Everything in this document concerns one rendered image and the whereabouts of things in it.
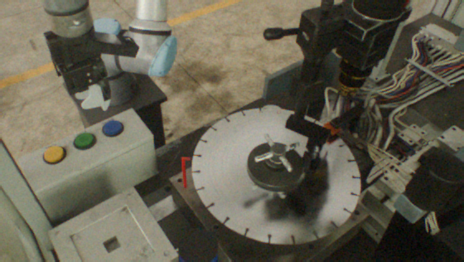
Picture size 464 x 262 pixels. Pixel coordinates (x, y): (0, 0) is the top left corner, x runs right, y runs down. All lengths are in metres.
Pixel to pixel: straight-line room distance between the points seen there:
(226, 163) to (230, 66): 1.78
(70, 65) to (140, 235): 0.34
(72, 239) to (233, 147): 0.36
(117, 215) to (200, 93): 1.62
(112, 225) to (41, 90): 1.84
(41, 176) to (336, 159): 0.61
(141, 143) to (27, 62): 1.98
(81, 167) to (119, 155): 0.09
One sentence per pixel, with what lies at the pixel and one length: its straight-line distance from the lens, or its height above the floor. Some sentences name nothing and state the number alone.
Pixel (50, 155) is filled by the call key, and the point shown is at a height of 0.91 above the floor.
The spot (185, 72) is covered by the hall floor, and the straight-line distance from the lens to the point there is 2.48.
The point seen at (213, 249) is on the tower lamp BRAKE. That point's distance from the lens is 0.45.
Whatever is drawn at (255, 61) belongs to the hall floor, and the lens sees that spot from 2.58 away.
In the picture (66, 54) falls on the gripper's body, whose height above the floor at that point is 1.14.
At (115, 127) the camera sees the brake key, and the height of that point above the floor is 0.91.
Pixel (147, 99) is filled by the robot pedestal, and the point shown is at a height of 0.75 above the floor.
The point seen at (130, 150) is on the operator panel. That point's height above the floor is 0.88.
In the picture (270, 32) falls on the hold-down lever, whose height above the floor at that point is 1.22.
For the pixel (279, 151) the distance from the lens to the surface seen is 0.73.
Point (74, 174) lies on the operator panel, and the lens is 0.88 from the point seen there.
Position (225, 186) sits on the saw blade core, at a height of 0.95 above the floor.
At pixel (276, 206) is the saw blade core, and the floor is 0.95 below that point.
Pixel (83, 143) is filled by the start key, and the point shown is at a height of 0.91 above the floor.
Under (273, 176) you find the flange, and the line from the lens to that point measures 0.75.
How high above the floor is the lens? 1.57
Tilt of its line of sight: 48 degrees down
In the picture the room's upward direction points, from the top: straight up
